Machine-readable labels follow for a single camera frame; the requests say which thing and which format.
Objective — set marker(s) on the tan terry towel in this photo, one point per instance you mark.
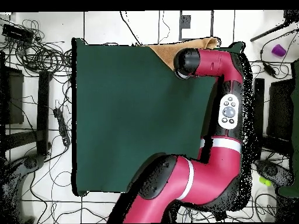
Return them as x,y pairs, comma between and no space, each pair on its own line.
165,53

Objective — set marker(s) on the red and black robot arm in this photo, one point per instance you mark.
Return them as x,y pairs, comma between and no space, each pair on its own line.
210,175

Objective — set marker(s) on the dark flat panel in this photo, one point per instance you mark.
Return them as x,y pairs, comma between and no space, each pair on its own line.
280,109
15,98

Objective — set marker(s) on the dark green tablecloth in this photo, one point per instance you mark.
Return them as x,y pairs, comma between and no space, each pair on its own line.
128,116

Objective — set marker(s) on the black power strip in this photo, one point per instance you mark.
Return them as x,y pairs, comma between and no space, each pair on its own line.
62,127

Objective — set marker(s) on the black floor bar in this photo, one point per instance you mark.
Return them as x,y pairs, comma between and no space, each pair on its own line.
43,112
259,105

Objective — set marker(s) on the grey chair base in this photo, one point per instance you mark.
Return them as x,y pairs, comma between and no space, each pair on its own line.
271,170
31,162

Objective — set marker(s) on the small lime green object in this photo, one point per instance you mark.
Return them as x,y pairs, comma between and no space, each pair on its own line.
265,181

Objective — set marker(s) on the purple plastic cup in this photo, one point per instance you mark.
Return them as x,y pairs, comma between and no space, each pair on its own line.
278,50

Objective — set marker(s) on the black tripod leg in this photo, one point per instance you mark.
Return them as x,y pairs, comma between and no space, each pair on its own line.
268,31

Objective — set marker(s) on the black power brick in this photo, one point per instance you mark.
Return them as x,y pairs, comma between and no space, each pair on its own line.
17,32

